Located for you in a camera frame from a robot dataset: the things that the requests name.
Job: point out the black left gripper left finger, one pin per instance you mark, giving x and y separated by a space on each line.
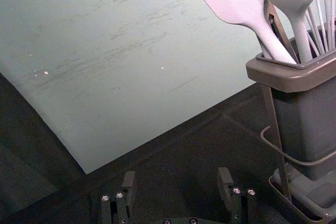
119 208

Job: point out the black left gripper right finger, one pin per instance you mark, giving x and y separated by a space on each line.
236 203

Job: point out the dark grey rack base tray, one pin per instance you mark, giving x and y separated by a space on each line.
309 197

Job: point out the black table cloth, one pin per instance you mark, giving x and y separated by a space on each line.
183 142

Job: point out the black rack with steel bars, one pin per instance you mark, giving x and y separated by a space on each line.
272 119

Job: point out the grey plastic utensil holder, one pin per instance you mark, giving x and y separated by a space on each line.
304 129

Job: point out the steel kitchen tongs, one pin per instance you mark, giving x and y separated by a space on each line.
275 19

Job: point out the plain pale wall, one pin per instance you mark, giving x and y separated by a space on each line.
105 51

